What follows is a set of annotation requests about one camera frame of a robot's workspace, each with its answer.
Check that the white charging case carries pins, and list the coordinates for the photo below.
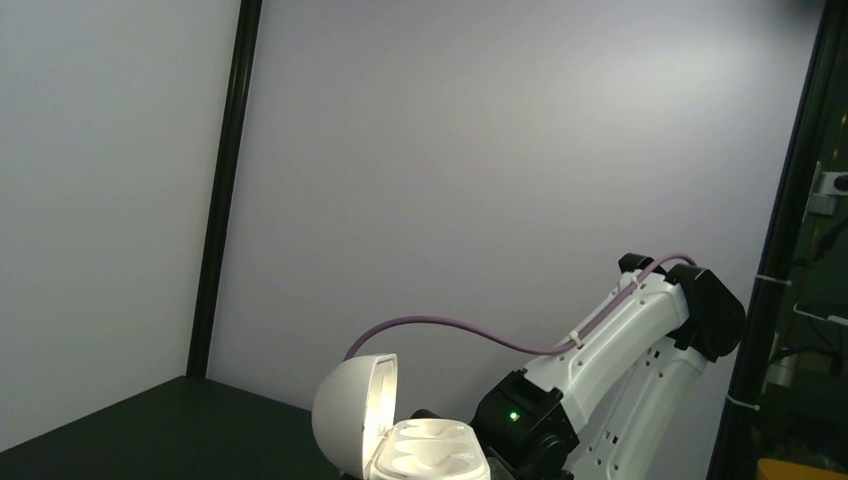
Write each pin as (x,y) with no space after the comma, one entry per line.
(353,423)

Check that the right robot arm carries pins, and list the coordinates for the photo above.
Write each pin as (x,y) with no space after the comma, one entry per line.
(599,405)

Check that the yellow bin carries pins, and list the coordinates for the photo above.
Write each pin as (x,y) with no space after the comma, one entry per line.
(772,469)

